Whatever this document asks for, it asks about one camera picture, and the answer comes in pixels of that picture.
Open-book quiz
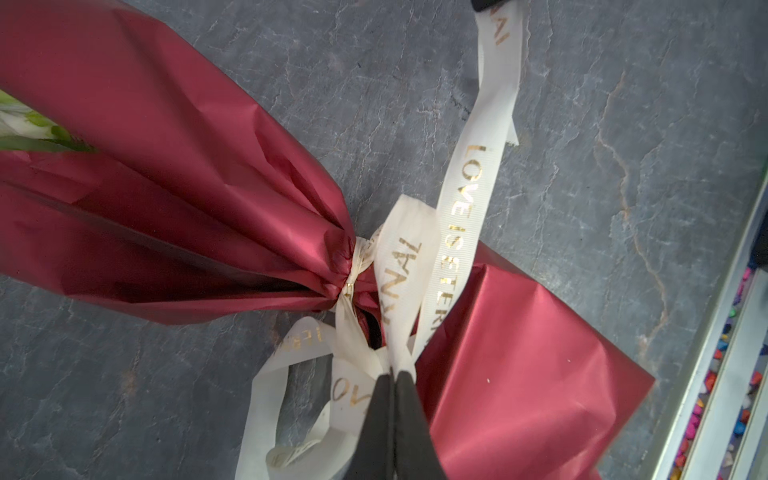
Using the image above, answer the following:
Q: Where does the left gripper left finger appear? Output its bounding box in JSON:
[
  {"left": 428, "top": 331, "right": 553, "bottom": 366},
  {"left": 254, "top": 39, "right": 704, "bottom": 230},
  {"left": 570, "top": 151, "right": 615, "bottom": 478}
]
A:
[{"left": 343, "top": 375, "right": 395, "bottom": 480}]

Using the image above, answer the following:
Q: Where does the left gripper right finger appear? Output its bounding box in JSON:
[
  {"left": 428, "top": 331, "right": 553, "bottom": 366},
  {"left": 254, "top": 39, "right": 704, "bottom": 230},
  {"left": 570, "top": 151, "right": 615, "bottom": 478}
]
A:
[{"left": 394, "top": 371, "right": 447, "bottom": 480}]

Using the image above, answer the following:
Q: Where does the cream ribbon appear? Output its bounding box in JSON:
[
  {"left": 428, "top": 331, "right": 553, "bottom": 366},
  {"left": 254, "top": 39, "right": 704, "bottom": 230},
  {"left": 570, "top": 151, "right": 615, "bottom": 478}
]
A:
[{"left": 236, "top": 1, "right": 524, "bottom": 479}]

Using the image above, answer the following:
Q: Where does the red wrapping paper sheet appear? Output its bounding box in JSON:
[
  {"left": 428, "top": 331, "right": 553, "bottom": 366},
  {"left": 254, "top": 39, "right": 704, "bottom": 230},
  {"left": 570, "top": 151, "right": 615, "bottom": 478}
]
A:
[{"left": 1, "top": 1, "right": 653, "bottom": 479}]

